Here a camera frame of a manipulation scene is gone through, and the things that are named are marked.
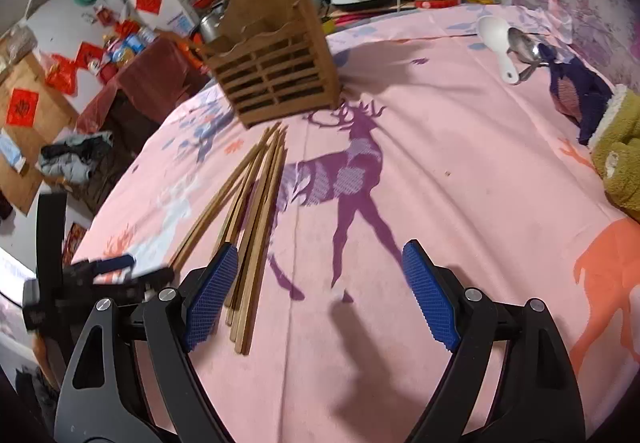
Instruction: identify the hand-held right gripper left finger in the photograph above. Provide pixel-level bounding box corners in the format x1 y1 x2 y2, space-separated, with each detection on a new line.
54 243 240 443

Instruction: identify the dark blue knitted cloth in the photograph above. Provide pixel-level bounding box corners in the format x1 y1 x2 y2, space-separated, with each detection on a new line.
537 43 616 146

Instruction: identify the stainless steel kettle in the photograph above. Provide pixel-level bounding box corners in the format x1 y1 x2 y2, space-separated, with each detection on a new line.
197 10 227 44

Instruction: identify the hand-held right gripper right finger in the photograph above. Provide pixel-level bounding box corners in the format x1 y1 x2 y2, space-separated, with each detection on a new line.
402 239 586 443

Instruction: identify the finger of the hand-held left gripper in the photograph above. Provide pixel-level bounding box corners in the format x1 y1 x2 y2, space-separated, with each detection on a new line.
117 265 176 305
70 254 137 286

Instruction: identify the slatted wooden utensil holder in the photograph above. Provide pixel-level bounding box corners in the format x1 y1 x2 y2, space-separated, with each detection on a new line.
200 0 343 129

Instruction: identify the metal spoon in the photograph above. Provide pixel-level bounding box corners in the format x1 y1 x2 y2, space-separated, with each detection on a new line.
506 27 551 85

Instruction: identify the table with red cloth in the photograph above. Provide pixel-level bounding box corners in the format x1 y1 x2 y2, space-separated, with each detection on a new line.
75 38 211 154

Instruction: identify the pink deer-print tablecloth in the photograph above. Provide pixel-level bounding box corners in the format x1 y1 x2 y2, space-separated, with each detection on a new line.
70 3 640 443

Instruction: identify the pile of grey clothes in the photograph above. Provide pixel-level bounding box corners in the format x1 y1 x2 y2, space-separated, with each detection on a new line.
40 132 115 184

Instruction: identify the white plastic rice spoon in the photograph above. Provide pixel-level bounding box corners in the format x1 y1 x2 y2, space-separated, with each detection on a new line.
477 14 522 85

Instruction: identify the bundle of wooden chopsticks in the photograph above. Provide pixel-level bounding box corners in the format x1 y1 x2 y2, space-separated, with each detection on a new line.
167 120 290 356

